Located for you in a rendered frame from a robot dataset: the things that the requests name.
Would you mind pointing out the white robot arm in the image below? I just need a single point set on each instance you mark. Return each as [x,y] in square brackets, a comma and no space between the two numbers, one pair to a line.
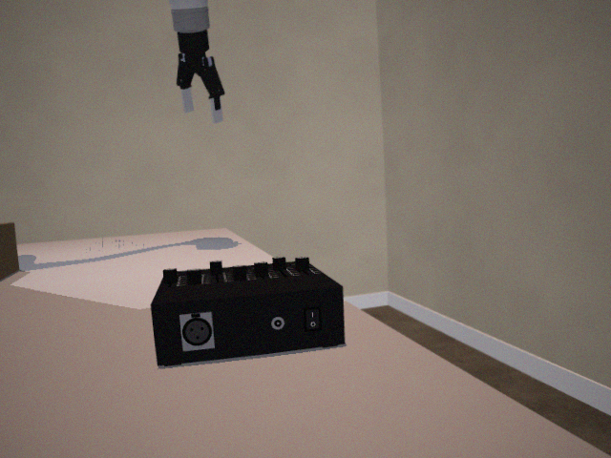
[193,18]

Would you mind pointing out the black lighting desk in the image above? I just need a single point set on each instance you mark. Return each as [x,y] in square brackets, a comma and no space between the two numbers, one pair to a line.
[231,313]

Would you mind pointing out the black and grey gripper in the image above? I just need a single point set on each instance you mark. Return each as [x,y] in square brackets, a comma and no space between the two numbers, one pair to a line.
[197,43]

